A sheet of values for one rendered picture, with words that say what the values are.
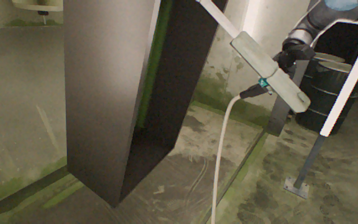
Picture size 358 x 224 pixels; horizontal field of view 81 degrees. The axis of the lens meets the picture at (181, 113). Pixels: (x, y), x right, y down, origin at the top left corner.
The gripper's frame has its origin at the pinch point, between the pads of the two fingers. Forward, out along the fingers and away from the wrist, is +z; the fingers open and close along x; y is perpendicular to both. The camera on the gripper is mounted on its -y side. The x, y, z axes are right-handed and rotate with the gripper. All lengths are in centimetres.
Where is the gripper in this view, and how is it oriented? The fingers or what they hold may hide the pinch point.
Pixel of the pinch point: (270, 85)
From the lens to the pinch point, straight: 73.4
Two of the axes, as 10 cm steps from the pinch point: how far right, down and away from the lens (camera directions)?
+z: -6.2, 7.2, -3.0
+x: -7.1, -6.8, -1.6
